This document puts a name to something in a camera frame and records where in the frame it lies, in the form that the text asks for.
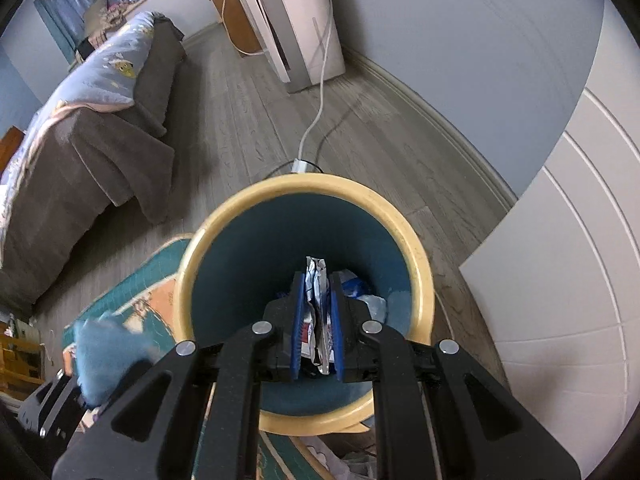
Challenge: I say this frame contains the white power cable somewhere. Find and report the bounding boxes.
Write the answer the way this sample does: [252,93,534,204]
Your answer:
[297,0,336,162]

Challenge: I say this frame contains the wooden headboard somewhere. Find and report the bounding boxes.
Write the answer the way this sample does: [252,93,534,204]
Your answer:
[0,127,27,184]

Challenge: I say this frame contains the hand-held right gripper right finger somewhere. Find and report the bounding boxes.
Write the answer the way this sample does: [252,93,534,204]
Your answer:
[327,270,583,480]

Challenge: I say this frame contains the clear plastic bag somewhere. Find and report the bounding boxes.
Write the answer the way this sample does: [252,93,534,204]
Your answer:
[357,294,389,324]

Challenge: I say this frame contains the printed rug with teal border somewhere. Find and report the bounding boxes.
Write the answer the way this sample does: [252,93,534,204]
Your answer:
[61,232,381,480]

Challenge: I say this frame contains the wooden cabinet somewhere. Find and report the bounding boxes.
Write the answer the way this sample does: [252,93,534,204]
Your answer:
[203,0,264,59]

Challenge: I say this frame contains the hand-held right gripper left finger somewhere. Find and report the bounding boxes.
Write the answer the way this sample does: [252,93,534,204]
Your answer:
[52,272,307,480]

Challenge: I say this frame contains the silver wrapper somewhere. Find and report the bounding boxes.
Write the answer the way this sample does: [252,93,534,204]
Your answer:
[301,255,335,376]

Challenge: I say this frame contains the blue cloth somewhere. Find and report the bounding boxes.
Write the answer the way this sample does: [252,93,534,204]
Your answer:
[74,311,157,409]

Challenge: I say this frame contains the wooden shelf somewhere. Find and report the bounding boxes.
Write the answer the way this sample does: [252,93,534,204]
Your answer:
[0,329,47,397]

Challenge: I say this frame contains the light blue printed quilt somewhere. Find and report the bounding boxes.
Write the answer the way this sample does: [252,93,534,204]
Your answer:
[0,10,157,201]

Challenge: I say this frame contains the white crumpled paper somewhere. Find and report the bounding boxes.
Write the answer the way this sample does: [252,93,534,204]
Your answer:
[299,435,377,480]

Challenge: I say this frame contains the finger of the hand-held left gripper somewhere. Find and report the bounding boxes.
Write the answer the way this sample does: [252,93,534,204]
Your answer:
[17,372,98,442]

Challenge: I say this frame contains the white panelled door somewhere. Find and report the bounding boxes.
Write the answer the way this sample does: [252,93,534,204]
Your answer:
[458,87,640,462]

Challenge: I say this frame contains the blue and white packet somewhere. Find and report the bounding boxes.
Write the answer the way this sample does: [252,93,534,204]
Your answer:
[341,270,372,301]

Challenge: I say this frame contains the white air purifier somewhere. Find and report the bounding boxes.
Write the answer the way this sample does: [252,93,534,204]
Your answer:
[224,0,347,95]

